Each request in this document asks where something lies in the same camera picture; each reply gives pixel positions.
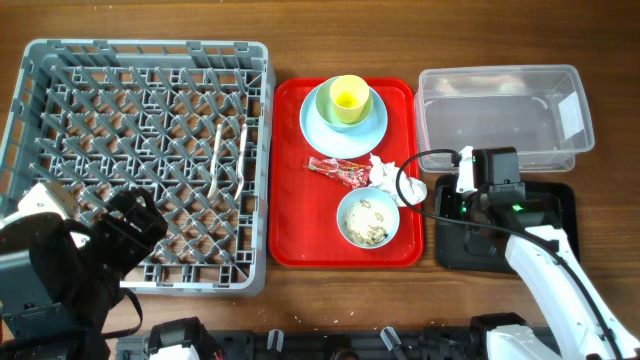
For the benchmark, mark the light blue plate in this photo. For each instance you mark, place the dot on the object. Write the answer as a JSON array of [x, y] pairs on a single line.
[[342, 145]]

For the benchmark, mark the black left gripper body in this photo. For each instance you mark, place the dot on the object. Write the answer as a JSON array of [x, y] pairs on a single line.
[[119, 249]]

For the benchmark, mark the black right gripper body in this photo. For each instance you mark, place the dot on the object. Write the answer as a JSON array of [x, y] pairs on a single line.
[[466, 204]]

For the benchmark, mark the white napkin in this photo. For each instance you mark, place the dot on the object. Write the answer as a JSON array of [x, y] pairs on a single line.
[[383, 176]]

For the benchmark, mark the clear plastic bin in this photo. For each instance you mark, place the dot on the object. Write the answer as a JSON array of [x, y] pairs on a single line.
[[540, 110]]

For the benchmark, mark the white plastic spoon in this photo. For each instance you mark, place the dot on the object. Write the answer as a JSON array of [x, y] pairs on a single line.
[[214, 161]]

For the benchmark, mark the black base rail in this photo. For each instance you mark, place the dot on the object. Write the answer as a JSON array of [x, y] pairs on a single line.
[[439, 342]]

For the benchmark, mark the black tray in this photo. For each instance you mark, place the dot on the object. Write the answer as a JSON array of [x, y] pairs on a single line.
[[461, 248]]

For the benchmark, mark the yellow plastic cup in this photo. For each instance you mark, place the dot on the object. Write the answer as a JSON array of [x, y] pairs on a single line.
[[349, 95]]

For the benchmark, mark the light blue bowl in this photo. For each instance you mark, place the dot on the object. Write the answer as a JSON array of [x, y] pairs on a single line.
[[368, 193]]

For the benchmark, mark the red plastic tray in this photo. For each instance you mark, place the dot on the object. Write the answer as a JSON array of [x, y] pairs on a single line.
[[303, 204]]

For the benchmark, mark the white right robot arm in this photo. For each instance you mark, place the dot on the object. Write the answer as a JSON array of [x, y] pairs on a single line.
[[537, 249]]

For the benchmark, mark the grey dishwasher rack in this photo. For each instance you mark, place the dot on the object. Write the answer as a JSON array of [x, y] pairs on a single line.
[[104, 116]]

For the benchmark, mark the red snack wrapper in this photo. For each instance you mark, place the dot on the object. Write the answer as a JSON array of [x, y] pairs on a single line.
[[346, 172]]

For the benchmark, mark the green bowl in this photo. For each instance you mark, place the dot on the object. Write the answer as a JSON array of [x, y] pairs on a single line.
[[324, 108]]

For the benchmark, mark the rice and food scraps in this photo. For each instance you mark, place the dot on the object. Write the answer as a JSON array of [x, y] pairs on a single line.
[[366, 222]]

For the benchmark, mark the white plastic fork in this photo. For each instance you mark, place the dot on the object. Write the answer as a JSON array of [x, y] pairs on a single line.
[[240, 162]]

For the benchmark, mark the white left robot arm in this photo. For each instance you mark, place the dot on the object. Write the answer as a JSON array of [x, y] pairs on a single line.
[[60, 278]]

